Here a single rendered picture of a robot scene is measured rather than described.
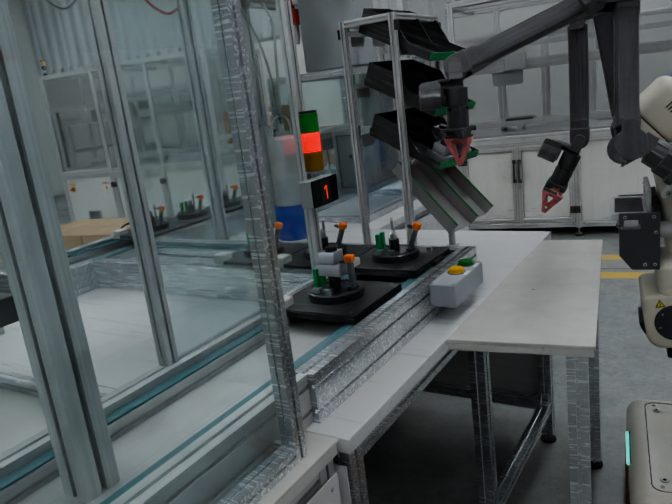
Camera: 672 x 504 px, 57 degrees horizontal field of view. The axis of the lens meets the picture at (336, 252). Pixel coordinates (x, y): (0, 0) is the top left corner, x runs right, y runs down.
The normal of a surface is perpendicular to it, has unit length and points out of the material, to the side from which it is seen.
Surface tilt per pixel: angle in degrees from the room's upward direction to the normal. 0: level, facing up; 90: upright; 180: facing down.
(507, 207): 90
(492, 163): 90
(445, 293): 90
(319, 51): 90
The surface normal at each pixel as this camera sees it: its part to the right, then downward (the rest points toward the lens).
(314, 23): -0.52, 0.27
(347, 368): 0.85, 0.03
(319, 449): -0.12, -0.96
